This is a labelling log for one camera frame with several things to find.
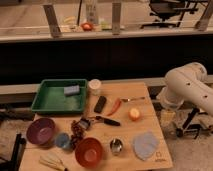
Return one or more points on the yellow red apple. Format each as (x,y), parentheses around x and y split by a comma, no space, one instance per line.
(134,114)

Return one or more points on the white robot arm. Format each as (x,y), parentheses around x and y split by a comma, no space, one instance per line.
(186,83)

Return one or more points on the small metal cup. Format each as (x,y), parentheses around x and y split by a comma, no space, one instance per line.
(116,146)

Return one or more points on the small blue cup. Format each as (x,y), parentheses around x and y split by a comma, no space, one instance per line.
(62,140)

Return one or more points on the white lidded jar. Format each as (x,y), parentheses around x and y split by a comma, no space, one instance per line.
(95,86)

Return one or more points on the black rectangular block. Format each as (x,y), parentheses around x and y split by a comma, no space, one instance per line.
(100,104)

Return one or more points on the blue sponge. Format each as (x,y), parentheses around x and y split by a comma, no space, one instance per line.
(71,90)

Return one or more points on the metal spoon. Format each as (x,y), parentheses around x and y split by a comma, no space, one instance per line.
(125,100)

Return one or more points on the black binder clip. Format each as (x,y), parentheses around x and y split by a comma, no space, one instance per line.
(85,123)

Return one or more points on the bunch of red grapes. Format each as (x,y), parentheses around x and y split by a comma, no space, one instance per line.
(77,134)

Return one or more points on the green plastic tray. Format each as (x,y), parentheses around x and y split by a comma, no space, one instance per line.
(51,98)

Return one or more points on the red round object on shelf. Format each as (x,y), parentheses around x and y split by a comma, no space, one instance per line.
(87,26)

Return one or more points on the red bowl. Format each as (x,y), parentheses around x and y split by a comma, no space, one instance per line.
(89,152)

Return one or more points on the light blue cloth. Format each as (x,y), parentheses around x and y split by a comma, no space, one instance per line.
(145,145)

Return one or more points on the purple bowl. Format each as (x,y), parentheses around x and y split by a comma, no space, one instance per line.
(41,131)

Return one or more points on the black office chair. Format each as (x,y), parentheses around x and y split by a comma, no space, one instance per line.
(170,13)

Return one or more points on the black chair at left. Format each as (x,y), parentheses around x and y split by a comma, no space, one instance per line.
(18,149)

